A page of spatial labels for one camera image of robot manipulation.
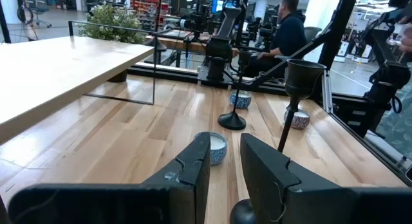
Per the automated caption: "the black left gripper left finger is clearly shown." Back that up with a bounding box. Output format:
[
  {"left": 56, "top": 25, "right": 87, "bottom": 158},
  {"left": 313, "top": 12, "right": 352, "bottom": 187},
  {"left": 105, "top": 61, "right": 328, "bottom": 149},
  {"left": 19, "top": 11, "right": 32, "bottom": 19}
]
[{"left": 128, "top": 131, "right": 212, "bottom": 224}]

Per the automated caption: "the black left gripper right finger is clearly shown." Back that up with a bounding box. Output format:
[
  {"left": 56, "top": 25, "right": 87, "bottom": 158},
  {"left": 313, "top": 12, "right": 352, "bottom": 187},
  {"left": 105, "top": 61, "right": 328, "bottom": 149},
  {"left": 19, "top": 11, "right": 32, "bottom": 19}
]
[{"left": 240, "top": 133, "right": 350, "bottom": 224}]

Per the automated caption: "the blue patterned candle bowl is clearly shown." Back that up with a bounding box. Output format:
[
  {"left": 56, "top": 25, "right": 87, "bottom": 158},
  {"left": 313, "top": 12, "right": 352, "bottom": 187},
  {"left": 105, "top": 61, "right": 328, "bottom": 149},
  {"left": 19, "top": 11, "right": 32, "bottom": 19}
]
[
  {"left": 194, "top": 131, "right": 229, "bottom": 166},
  {"left": 229, "top": 90, "right": 252, "bottom": 109}
]

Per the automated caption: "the black metal candlestick holder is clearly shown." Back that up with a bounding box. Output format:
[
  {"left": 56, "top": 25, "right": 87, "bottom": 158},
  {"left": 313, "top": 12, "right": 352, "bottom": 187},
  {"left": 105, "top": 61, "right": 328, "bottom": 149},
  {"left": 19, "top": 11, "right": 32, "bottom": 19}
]
[
  {"left": 229, "top": 59, "right": 328, "bottom": 224},
  {"left": 218, "top": 50, "right": 252, "bottom": 131}
]

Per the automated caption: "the purple patterned candle bowl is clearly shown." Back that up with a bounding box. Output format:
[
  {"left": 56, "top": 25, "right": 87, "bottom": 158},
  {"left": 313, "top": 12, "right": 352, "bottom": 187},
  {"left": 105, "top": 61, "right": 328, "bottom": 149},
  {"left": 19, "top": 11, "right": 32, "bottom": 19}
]
[{"left": 283, "top": 108, "right": 312, "bottom": 131}]

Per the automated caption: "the wooden workbench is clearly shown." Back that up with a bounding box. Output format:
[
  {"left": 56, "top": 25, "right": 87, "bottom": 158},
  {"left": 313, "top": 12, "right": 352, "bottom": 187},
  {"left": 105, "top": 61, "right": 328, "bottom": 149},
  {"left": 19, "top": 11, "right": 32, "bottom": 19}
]
[{"left": 144, "top": 29, "right": 241, "bottom": 57}]

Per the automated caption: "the blue lit screen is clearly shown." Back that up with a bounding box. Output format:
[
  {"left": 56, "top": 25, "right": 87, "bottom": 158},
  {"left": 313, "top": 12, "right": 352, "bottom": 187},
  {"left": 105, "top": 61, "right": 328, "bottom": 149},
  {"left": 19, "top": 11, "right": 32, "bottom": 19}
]
[{"left": 211, "top": 0, "right": 226, "bottom": 14}]

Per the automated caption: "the shelving with red bins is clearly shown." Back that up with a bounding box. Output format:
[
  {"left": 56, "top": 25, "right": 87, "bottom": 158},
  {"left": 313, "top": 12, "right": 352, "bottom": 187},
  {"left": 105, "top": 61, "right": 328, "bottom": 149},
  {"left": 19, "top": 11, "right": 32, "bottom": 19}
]
[{"left": 130, "top": 0, "right": 171, "bottom": 32}]

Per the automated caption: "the grey office chair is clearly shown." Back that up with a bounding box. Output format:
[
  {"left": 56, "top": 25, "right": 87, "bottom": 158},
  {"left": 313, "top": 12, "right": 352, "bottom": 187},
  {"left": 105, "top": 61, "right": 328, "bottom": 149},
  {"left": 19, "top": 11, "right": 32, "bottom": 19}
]
[{"left": 273, "top": 26, "right": 323, "bottom": 83}]

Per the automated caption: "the green potted plant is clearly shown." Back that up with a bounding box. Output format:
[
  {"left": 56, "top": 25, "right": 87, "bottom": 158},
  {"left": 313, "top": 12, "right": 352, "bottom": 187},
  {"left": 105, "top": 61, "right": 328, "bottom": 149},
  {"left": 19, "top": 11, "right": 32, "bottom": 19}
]
[{"left": 77, "top": 1, "right": 147, "bottom": 83}]

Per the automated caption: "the silver aluminium bar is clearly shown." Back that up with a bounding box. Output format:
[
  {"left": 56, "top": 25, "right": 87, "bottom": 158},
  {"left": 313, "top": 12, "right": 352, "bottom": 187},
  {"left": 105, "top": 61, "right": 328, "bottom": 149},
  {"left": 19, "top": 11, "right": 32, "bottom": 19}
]
[{"left": 321, "top": 70, "right": 335, "bottom": 115}]

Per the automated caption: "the wooden shelf with black legs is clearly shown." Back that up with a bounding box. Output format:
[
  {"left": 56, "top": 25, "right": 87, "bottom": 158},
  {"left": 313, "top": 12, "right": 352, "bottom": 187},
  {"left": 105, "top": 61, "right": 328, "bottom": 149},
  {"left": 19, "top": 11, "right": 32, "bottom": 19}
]
[{"left": 0, "top": 20, "right": 158, "bottom": 144}]

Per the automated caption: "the wheeled office chair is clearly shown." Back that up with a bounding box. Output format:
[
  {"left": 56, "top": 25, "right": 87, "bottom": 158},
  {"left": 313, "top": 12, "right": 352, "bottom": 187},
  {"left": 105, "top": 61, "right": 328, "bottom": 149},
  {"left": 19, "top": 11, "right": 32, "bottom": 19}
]
[{"left": 24, "top": 0, "right": 52, "bottom": 28}]

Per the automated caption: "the person's hand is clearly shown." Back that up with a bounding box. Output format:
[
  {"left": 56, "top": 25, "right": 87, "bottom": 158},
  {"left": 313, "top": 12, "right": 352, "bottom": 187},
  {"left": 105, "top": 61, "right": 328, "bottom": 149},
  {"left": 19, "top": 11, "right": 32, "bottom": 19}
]
[{"left": 398, "top": 15, "right": 412, "bottom": 54}]

